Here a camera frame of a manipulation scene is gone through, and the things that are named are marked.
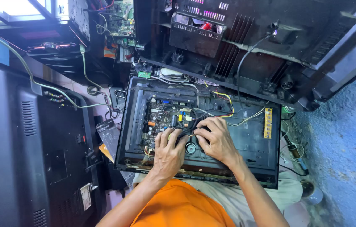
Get person's right hand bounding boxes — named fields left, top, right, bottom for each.
left=194, top=117, right=242, bottom=168

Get person's left hand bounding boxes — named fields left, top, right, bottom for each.
left=152, top=128, right=190, bottom=181

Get black plug cable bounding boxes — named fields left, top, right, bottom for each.
left=175, top=109, right=220, bottom=143

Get television main circuit board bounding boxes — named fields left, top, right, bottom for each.
left=140, top=97, right=198, bottom=156

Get open black television chassis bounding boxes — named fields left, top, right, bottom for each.
left=114, top=74, right=282, bottom=190

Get yellow button board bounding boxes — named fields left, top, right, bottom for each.
left=264, top=108, right=273, bottom=139

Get orange shirt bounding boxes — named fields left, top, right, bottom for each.
left=130, top=179, right=236, bottom=227

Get beige trousers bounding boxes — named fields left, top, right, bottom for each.
left=133, top=170, right=303, bottom=227

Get soldering iron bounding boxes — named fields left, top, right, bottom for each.
left=281, top=131, right=309, bottom=176

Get black plastic packet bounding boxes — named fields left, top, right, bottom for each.
left=96, top=118, right=122, bottom=162

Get large black television back cover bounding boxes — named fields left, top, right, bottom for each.
left=133, top=0, right=356, bottom=111

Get white round cup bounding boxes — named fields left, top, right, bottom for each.
left=300, top=180, right=324, bottom=205

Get black stereo player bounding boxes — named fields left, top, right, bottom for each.
left=26, top=40, right=85, bottom=74

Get black flat television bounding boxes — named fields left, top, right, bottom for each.
left=0, top=54, right=106, bottom=227

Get yellow red wire bundle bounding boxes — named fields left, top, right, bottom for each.
left=203, top=81, right=267, bottom=127

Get white wire bundle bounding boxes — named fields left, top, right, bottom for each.
left=151, top=68, right=200, bottom=95

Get thin black cover cable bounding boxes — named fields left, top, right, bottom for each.
left=236, top=21, right=280, bottom=109

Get grey green cable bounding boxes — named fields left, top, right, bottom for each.
left=0, top=25, right=113, bottom=110

